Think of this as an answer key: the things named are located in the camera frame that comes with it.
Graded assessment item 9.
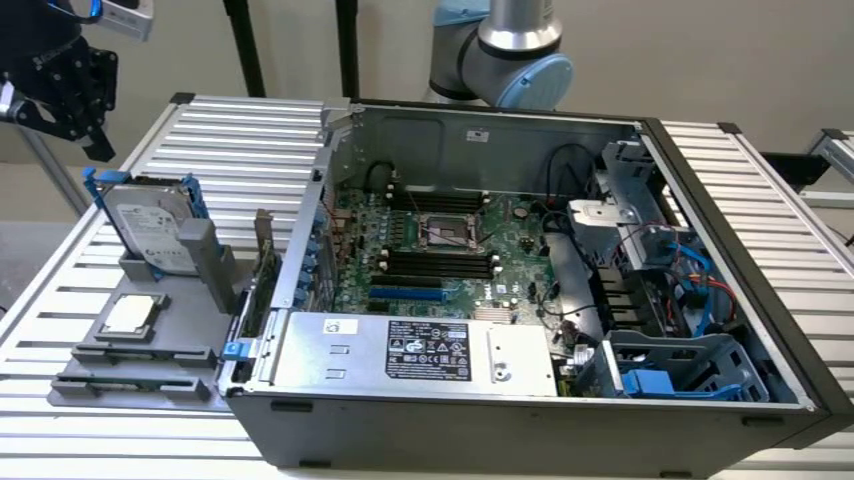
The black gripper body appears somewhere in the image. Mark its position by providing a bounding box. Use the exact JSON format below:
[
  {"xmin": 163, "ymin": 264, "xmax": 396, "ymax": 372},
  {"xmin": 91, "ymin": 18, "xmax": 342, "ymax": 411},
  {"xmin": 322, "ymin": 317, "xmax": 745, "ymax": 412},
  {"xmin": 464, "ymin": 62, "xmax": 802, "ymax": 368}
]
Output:
[{"xmin": 0, "ymin": 30, "xmax": 123, "ymax": 146}]

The hard disk in blue carrier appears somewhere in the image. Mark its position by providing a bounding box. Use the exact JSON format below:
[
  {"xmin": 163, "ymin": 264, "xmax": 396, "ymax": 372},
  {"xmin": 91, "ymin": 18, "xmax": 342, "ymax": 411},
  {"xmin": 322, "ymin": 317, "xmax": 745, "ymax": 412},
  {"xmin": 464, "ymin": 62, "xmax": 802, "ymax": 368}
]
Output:
[{"xmin": 84, "ymin": 168, "xmax": 212, "ymax": 282}]

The grey disk bay blue latch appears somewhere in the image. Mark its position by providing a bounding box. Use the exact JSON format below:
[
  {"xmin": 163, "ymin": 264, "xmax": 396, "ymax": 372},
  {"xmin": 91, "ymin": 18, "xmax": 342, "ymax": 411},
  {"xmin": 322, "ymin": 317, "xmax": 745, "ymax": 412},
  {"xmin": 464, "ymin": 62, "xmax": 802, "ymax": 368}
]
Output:
[{"xmin": 595, "ymin": 328, "xmax": 770, "ymax": 402}]

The black stand pole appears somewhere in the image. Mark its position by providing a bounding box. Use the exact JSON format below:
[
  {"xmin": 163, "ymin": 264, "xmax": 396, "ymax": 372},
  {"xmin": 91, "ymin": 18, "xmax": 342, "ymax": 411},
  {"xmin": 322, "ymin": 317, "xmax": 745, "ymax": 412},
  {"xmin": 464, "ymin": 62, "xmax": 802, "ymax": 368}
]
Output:
[
  {"xmin": 221, "ymin": 0, "xmax": 270, "ymax": 99},
  {"xmin": 332, "ymin": 0, "xmax": 363, "ymax": 100}
]

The grey parts rack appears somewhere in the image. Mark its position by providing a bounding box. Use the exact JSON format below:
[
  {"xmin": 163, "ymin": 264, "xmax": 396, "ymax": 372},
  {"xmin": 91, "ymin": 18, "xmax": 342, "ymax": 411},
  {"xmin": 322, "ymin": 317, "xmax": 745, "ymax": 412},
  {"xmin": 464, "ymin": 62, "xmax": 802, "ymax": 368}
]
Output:
[{"xmin": 45, "ymin": 217, "xmax": 240, "ymax": 412}]

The silver CPU chip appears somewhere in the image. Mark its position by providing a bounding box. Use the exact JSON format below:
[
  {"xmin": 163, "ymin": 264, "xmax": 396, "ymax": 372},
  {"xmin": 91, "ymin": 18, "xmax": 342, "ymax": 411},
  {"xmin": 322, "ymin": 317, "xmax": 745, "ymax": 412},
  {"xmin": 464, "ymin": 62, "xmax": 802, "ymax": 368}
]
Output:
[{"xmin": 96, "ymin": 293, "xmax": 172, "ymax": 337}]

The green graphics card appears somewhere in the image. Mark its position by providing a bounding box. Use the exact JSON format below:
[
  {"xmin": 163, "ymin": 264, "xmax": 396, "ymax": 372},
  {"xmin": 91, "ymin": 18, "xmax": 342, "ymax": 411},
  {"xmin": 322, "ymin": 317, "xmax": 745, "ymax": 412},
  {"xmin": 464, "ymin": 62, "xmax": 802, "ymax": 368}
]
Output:
[{"xmin": 233, "ymin": 208, "xmax": 284, "ymax": 342}]

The blue case latch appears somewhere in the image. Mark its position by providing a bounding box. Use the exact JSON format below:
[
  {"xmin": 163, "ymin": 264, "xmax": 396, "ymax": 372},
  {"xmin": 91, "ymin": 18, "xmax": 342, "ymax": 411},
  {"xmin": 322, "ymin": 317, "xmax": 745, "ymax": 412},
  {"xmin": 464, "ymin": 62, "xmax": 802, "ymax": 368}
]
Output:
[{"xmin": 221, "ymin": 336, "xmax": 253, "ymax": 362}]

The black RAM slot bank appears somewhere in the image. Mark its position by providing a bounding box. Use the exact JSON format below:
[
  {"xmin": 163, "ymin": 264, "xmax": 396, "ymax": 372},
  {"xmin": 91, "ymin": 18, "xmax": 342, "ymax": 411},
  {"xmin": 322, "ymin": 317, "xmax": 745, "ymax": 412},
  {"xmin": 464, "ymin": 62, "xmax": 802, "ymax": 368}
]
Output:
[
  {"xmin": 378, "ymin": 248, "xmax": 503, "ymax": 277},
  {"xmin": 384, "ymin": 185, "xmax": 487, "ymax": 213}
]

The black expansion slot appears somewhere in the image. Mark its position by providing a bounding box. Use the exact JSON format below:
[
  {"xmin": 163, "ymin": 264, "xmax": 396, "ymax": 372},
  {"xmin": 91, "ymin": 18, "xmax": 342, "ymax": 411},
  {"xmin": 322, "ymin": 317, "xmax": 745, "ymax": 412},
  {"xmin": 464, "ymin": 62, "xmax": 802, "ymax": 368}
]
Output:
[{"xmin": 368, "ymin": 271, "xmax": 443, "ymax": 289}]

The blue expansion slot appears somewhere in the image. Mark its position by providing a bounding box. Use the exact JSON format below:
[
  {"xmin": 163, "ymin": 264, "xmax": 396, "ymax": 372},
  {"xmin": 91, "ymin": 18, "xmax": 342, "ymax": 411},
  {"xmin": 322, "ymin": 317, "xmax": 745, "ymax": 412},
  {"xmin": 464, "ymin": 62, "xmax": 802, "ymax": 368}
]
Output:
[{"xmin": 367, "ymin": 284, "xmax": 447, "ymax": 305}]

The silver power supply unit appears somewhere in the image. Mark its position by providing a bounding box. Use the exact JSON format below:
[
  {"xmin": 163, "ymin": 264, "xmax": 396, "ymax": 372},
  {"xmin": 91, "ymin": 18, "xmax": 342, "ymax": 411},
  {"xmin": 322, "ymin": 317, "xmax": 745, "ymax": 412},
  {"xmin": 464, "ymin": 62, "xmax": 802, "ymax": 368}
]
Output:
[{"xmin": 264, "ymin": 311, "xmax": 560, "ymax": 398}]

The green motherboard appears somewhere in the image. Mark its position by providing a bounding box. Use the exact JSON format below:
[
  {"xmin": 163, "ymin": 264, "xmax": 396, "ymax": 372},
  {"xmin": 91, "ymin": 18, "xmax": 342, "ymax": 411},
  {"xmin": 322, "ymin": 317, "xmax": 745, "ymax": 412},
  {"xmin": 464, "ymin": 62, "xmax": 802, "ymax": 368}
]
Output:
[{"xmin": 324, "ymin": 183, "xmax": 606, "ymax": 351}]

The small silver heat sink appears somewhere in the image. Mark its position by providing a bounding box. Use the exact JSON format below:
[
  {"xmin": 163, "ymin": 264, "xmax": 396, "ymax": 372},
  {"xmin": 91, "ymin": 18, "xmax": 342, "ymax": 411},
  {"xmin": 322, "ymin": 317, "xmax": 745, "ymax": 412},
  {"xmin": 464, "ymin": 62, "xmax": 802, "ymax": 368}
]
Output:
[{"xmin": 474, "ymin": 303, "xmax": 520, "ymax": 323}]

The grey metal drive cage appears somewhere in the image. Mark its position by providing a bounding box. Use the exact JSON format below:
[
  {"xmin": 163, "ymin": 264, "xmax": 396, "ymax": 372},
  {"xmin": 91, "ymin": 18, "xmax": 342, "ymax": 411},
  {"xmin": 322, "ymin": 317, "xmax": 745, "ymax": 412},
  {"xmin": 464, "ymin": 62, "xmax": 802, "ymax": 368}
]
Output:
[{"xmin": 564, "ymin": 140, "xmax": 672, "ymax": 274}]

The black fan shroud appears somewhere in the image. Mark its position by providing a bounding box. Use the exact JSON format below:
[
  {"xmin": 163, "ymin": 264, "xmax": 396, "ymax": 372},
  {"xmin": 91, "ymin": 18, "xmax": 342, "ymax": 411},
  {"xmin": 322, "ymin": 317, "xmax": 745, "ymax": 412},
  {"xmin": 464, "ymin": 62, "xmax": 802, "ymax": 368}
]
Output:
[{"xmin": 591, "ymin": 263, "xmax": 676, "ymax": 332}]

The black open PC case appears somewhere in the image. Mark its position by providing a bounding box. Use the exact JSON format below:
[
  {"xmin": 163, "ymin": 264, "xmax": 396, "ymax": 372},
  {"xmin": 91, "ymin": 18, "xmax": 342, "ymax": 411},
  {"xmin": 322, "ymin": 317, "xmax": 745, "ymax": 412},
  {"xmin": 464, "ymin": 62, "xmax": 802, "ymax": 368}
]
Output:
[{"xmin": 217, "ymin": 96, "xmax": 837, "ymax": 470}]

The blue wrist cable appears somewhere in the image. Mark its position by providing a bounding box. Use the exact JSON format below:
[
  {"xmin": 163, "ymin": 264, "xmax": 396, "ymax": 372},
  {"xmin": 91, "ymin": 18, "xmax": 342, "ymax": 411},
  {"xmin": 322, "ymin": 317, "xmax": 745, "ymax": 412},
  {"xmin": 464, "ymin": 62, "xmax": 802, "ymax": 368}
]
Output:
[{"xmin": 65, "ymin": 0, "xmax": 109, "ymax": 25}]

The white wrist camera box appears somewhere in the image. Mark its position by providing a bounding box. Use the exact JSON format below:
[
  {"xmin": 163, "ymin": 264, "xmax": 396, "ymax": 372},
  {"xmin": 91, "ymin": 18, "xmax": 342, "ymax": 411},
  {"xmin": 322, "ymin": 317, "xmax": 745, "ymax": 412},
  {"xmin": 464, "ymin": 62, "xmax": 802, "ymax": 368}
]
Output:
[{"xmin": 99, "ymin": 0, "xmax": 156, "ymax": 44}]

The CPU socket with metal frame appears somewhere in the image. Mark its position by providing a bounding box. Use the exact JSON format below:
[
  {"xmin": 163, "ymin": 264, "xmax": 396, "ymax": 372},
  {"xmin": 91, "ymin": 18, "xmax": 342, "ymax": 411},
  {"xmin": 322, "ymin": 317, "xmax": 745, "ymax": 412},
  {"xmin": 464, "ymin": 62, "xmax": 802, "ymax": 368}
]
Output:
[{"xmin": 414, "ymin": 211, "xmax": 490, "ymax": 252}]

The black power wire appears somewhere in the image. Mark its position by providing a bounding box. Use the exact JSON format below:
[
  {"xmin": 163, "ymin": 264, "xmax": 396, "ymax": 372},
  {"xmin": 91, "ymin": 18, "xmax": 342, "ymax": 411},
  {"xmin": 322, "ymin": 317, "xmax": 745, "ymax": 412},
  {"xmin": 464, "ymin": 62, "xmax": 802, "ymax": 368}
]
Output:
[{"xmin": 543, "ymin": 143, "xmax": 606, "ymax": 211}]

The blue SATA wire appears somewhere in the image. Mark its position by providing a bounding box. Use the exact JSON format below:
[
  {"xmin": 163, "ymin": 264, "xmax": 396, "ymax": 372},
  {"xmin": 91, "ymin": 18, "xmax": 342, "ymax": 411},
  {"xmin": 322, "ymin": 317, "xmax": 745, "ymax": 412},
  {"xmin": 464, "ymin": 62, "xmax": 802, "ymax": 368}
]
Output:
[{"xmin": 656, "ymin": 234, "xmax": 739, "ymax": 337}]

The red wire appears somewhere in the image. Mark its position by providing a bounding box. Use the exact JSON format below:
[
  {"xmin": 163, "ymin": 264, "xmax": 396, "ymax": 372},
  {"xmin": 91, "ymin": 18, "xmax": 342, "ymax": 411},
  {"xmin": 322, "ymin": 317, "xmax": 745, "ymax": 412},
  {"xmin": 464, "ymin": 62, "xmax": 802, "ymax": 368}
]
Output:
[{"xmin": 693, "ymin": 277, "xmax": 739, "ymax": 300}]

